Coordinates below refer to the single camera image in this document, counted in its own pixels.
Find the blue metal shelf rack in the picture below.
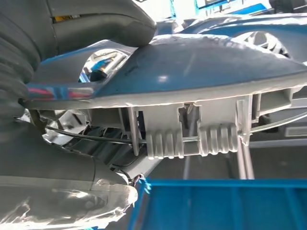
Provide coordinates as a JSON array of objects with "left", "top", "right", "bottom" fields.
[{"left": 128, "top": 178, "right": 307, "bottom": 230}]

